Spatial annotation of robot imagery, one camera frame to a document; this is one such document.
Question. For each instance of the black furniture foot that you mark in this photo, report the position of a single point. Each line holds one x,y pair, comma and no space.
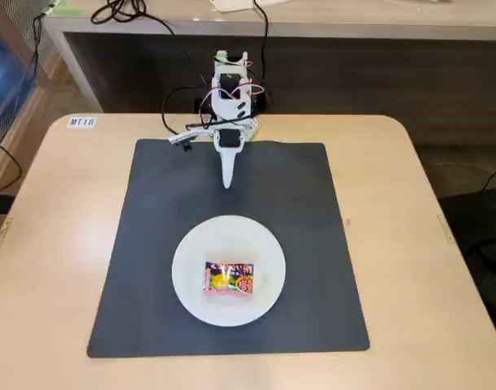
0,203

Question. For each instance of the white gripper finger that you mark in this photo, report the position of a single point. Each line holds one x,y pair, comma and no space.
229,168

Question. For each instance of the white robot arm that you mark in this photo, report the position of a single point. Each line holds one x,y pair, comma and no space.
229,107

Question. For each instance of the grey counter desk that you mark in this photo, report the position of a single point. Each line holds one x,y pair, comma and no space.
353,28

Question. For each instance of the colourful candy packet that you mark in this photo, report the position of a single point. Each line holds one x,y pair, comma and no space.
229,278

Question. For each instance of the white paper sheet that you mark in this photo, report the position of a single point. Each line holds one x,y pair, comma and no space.
231,4

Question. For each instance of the blue storage bin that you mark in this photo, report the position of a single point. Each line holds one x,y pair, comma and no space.
8,69

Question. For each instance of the green tape strip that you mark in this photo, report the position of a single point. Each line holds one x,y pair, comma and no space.
65,9

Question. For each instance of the beige table latch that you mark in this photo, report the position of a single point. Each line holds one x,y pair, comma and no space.
2,233
445,228

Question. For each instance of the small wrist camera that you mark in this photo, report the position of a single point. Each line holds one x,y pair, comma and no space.
184,139

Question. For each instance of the dark grey mat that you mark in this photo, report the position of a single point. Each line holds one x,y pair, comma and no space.
312,243

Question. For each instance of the white round plate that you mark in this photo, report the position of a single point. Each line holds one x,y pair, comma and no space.
191,284

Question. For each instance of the white MT18 label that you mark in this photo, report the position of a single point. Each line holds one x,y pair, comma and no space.
81,122

